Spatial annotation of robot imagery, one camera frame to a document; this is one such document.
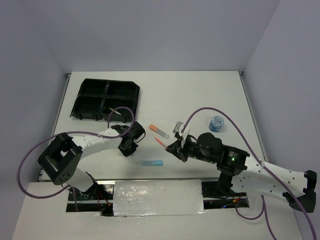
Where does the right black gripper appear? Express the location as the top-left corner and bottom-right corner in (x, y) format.
(165, 134), (217, 164)

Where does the orange thin pen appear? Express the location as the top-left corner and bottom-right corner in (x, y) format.
(154, 137), (167, 149)

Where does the orange capped highlighter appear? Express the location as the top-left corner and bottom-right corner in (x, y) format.
(149, 124), (170, 139)

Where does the yellow thin pen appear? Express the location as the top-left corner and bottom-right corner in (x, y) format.
(109, 107), (122, 115)

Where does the blue round tape tin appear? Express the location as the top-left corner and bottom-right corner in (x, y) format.
(208, 115), (225, 133)

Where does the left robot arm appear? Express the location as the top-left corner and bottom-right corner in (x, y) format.
(37, 121), (146, 200)

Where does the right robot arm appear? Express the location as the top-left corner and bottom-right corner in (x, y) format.
(165, 132), (317, 213)

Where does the blue highlighter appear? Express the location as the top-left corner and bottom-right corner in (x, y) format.
(137, 160), (163, 167)

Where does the silver foil plate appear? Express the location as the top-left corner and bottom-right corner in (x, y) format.
(113, 179), (205, 217)

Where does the black four-compartment tray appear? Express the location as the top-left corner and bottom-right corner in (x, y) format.
(70, 78), (140, 123)

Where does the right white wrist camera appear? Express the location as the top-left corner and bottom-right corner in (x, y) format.
(173, 121), (191, 147)

